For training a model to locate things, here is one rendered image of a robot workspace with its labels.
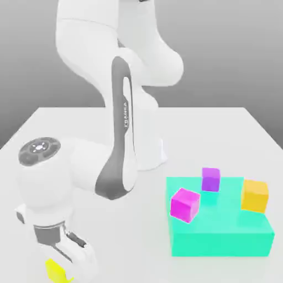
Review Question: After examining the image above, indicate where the small orange cube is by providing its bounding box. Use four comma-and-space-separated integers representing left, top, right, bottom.
240, 179, 270, 214

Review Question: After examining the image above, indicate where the small magenta cube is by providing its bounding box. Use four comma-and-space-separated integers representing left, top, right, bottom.
170, 187, 201, 224

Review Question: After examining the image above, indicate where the small yellow cube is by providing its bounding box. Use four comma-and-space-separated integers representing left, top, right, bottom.
45, 258, 75, 283

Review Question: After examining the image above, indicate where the small purple cube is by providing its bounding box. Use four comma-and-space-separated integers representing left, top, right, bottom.
201, 167, 221, 192

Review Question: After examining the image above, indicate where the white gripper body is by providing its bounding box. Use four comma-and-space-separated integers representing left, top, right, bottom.
41, 232, 99, 283

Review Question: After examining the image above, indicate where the large turquoise box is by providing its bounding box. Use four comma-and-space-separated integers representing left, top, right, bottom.
165, 176, 276, 258

